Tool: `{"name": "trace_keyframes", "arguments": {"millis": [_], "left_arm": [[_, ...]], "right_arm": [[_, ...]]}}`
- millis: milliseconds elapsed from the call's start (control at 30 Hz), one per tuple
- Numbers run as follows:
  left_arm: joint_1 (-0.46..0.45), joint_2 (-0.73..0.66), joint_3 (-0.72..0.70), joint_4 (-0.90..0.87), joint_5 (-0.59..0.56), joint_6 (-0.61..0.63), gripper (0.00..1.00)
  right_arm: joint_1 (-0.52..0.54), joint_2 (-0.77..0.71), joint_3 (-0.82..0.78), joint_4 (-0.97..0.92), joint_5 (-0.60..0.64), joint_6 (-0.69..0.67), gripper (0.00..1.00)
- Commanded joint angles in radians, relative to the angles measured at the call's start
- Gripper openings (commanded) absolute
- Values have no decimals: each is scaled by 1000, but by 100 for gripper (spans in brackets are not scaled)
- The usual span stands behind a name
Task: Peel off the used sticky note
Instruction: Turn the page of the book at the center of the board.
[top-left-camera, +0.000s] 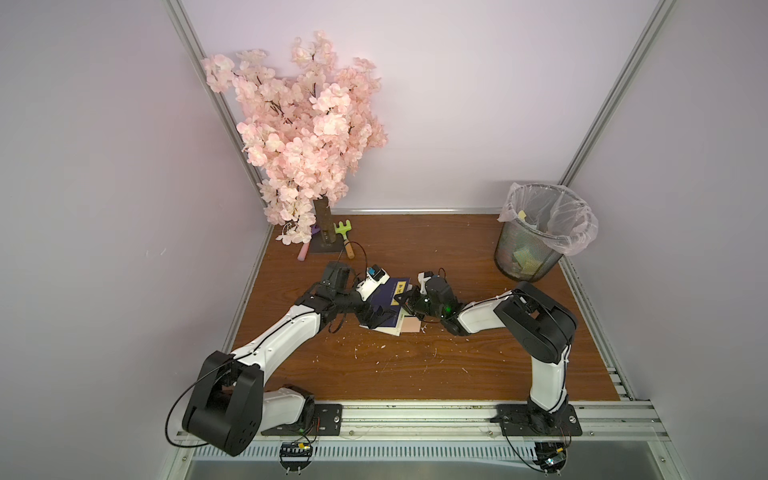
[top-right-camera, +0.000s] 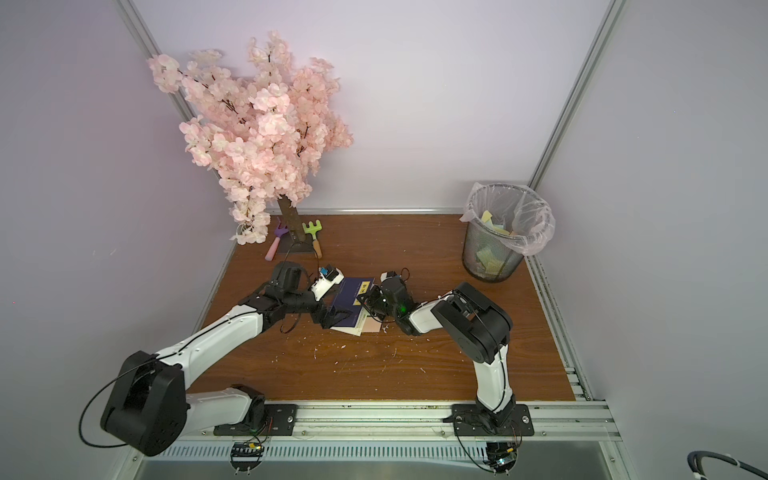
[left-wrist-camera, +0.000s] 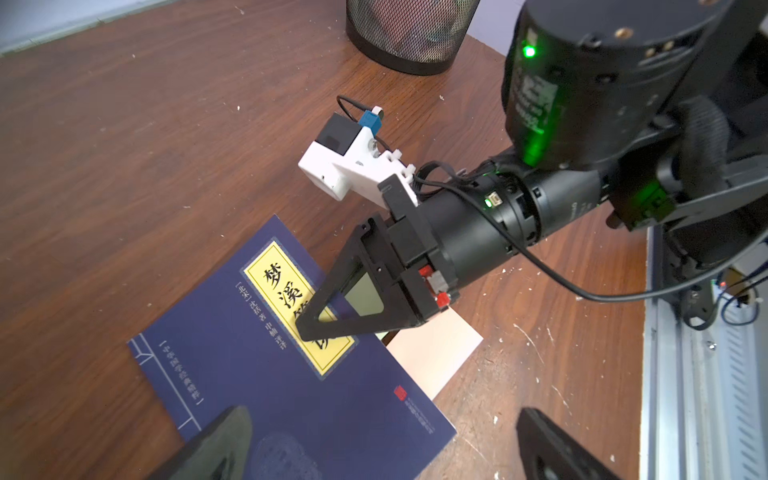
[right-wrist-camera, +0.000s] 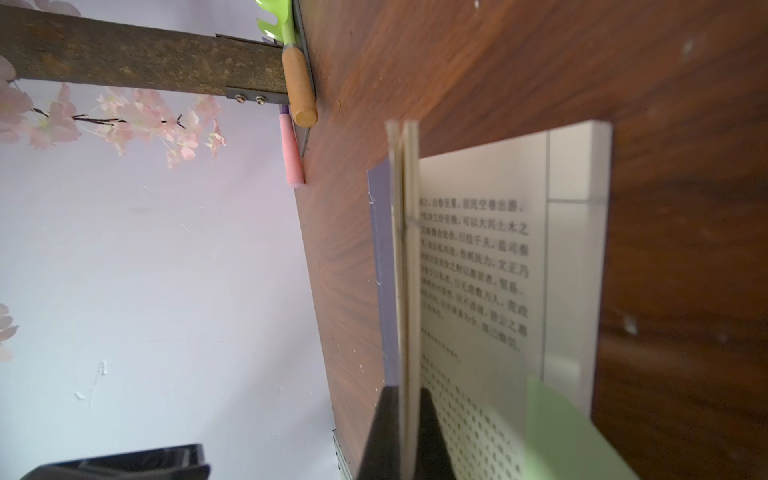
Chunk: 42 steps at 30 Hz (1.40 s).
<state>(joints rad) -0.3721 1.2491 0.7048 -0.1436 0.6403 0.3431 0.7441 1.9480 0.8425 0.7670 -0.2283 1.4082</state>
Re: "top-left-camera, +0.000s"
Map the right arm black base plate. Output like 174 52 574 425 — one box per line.
490 402 583 437

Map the pink sticky note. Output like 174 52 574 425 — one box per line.
400 316 423 334

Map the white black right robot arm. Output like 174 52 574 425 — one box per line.
395 275 578 421

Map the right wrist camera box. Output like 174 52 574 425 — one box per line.
417 271 434 295

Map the purple rake with pink handle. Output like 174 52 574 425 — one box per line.
297 224 320 262

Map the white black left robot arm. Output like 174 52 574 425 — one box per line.
181 261 390 456

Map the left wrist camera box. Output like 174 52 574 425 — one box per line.
355 264 390 301

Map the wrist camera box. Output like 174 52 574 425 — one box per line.
355 264 390 301
417 271 434 295

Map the dark blue paperback book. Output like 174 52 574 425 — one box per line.
360 277 411 336

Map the aluminium mounting rail frame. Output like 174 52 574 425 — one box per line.
164 254 687 479

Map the clear plastic bin liner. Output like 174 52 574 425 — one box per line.
498 183 599 256

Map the black mesh waste bin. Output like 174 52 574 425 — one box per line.
494 183 562 282

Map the green rake with wooden handle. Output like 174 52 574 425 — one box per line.
334 220 355 260

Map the right small circuit board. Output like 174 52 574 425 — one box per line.
534 442 567 474

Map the small circuit board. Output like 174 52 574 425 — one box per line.
534 442 567 474
278 441 314 475

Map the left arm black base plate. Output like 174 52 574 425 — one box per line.
260 402 343 439

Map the pink artificial cherry blossom tree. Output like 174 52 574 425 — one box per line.
201 31 388 245

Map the dark metal tree base plate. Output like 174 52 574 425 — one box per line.
309 232 345 254

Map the left small circuit board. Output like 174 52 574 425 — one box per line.
278 441 314 475

